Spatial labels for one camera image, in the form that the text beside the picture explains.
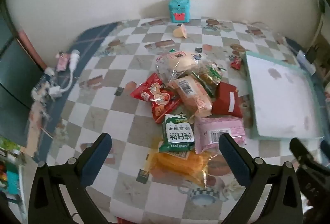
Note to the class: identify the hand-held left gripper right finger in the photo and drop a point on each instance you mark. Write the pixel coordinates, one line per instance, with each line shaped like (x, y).
(233, 159)

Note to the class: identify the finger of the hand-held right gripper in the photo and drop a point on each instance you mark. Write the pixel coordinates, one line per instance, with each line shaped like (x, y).
(326, 149)
(300, 153)

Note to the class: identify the orange jelly cup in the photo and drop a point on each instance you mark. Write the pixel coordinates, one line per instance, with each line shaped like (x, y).
(179, 32)

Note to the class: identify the orange snack packet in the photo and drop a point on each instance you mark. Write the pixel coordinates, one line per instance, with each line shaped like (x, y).
(178, 164)

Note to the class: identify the black power adapter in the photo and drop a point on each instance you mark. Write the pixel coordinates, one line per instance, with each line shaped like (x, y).
(312, 55)

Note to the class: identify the small pink item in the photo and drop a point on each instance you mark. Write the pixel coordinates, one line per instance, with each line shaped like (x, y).
(63, 61)

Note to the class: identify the brown wooden frame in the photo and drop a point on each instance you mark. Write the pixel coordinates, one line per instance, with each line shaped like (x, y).
(28, 43)

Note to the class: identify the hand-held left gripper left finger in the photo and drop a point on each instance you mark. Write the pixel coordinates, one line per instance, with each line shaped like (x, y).
(96, 159)

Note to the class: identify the red printed snack packet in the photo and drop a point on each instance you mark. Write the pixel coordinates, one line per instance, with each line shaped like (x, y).
(154, 95)

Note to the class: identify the pink snack packet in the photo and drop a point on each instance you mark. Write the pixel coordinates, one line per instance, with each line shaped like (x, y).
(219, 128)

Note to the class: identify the white plug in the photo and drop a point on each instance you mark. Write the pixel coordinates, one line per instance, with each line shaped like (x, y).
(74, 57)

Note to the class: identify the teal-rimmed white tray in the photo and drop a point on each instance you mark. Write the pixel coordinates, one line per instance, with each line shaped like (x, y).
(278, 95)

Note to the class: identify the green and white biscuit packet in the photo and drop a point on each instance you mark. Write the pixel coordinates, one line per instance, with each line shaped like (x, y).
(178, 136)

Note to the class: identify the white power strip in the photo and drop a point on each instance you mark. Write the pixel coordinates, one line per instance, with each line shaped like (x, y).
(301, 56)

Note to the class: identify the green zigzag-edged snack packet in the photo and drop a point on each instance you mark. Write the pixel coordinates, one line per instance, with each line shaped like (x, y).
(212, 74)

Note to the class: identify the checkered printed tablecloth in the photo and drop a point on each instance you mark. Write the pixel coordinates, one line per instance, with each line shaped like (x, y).
(108, 110)

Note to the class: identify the dark red white-label packet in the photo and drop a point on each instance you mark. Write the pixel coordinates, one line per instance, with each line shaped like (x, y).
(225, 99)

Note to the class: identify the dark cabinet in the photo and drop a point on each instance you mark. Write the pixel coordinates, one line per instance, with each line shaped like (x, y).
(15, 72)

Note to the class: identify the teal toy box red crown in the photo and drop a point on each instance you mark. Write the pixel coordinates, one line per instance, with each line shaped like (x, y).
(179, 7)

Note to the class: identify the small red candy packet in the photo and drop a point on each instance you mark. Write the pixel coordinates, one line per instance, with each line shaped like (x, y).
(236, 63)

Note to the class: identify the white adapter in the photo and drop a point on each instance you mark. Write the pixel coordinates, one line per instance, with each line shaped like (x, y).
(55, 91)

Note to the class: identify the clear bread packet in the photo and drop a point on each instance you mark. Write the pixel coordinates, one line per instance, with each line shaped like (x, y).
(178, 60)

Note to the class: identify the peach snack packet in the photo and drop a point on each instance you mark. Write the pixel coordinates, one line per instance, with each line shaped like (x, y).
(193, 95)

